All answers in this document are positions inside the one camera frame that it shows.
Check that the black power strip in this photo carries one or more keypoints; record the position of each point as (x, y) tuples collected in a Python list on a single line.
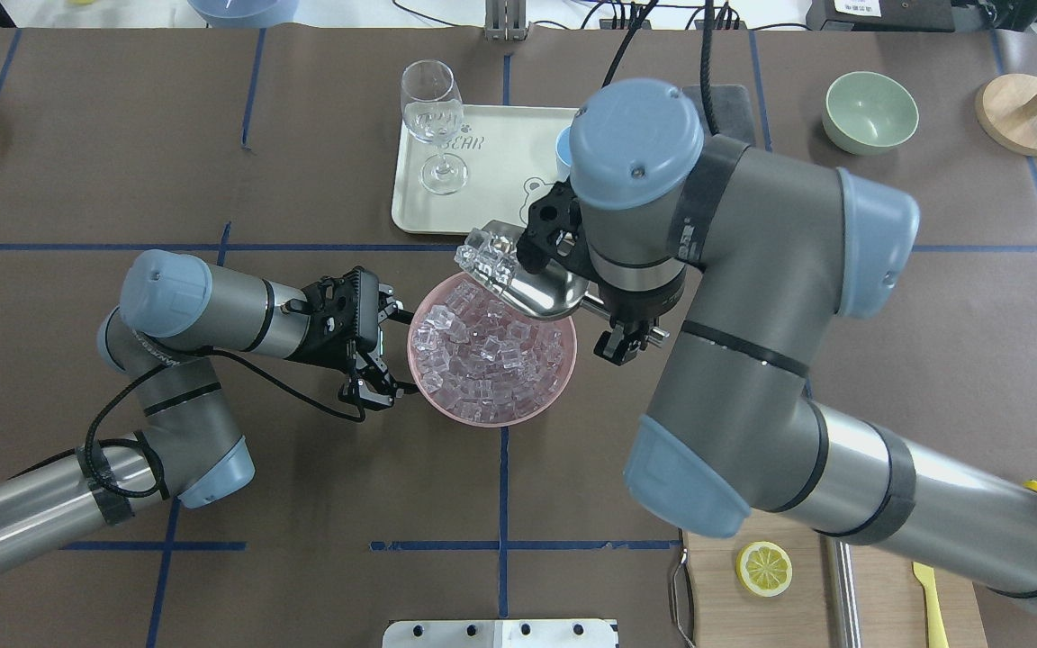
[(669, 15)]

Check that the pile of clear ice cubes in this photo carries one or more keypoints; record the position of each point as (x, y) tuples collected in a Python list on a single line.
[(491, 360)]

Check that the green bowl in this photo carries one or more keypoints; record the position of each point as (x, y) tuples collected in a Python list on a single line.
[(866, 113)]

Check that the cream bear tray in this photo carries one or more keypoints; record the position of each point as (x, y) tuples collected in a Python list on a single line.
[(512, 160)]

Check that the light blue cup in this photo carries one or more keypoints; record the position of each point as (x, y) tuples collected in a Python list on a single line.
[(563, 155)]

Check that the wooden cutting board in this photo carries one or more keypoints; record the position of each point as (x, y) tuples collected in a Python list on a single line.
[(889, 599)]

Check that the clear wine glass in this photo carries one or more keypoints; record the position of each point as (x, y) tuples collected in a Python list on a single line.
[(433, 112)]

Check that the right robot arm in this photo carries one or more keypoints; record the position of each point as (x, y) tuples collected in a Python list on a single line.
[(782, 247)]

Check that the pink bowl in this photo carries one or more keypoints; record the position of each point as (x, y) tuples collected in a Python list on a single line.
[(563, 378)]

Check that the metal rod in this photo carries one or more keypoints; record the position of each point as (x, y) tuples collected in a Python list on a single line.
[(845, 622)]

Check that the lemon half slice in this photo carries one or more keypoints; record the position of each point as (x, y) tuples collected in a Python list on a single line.
[(764, 569)]

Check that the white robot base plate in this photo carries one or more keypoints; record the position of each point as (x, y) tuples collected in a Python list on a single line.
[(537, 632)]

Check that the aluminium frame post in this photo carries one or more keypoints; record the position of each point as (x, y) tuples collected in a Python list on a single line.
[(506, 20)]

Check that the metal ice scoop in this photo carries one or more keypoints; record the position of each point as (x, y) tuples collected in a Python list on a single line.
[(488, 255)]

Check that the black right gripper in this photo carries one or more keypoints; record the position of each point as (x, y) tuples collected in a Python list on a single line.
[(634, 312)]

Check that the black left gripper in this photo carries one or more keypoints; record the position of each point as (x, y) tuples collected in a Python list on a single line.
[(324, 346)]

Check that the yellow plastic knife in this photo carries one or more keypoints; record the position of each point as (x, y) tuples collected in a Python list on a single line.
[(935, 631)]

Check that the blue basin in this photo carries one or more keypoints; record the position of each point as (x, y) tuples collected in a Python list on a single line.
[(245, 14)]

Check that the grey folded cloth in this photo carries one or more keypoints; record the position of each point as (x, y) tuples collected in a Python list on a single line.
[(733, 112)]

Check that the wooden cup stand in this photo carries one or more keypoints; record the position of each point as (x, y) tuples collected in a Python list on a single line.
[(1006, 108)]

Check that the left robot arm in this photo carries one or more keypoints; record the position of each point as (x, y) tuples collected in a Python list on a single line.
[(175, 314)]

